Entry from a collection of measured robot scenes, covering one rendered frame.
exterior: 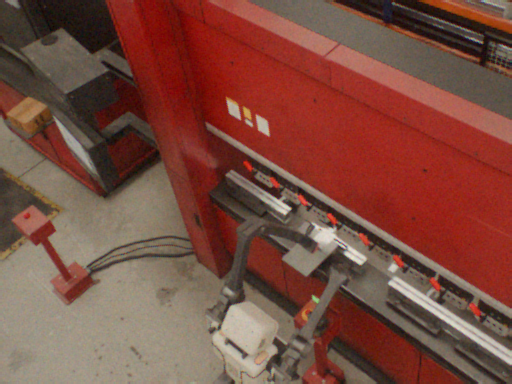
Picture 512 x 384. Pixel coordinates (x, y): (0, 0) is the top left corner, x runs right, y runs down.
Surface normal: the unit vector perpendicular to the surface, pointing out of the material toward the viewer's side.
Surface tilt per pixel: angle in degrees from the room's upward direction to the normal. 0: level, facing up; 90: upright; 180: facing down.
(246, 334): 48
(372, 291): 0
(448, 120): 90
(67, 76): 0
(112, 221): 0
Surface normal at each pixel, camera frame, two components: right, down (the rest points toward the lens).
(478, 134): -0.69, 0.60
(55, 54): -0.12, -0.64
